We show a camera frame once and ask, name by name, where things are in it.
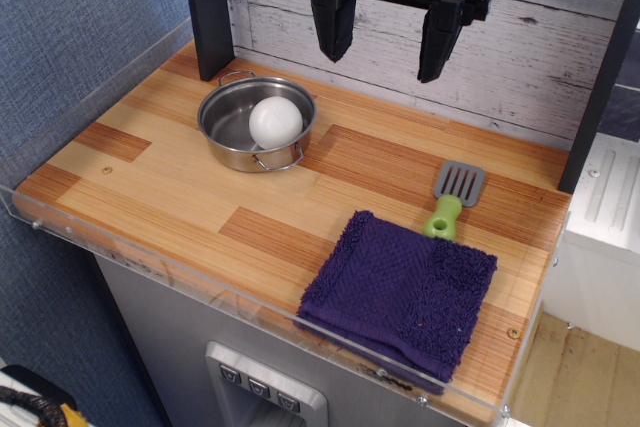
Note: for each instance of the clear acrylic guard rail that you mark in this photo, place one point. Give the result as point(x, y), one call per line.
point(142, 184)

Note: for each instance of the green handled grey spatula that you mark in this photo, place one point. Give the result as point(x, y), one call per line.
point(457, 186)

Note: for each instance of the white ball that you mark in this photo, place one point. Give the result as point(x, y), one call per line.
point(274, 122)

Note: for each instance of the dark right upright post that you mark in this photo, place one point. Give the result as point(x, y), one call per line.
point(609, 70)

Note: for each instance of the grey toy fridge cabinet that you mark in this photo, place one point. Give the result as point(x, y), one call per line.
point(172, 322)

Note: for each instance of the white toy sink unit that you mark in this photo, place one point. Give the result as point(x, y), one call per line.
point(593, 280)

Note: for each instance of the purple folded towel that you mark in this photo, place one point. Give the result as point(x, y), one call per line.
point(408, 297)

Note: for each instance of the silver dispenser button panel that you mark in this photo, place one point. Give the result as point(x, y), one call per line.
point(251, 393)

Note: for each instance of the small stainless steel pot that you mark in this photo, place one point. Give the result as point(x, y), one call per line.
point(223, 118)

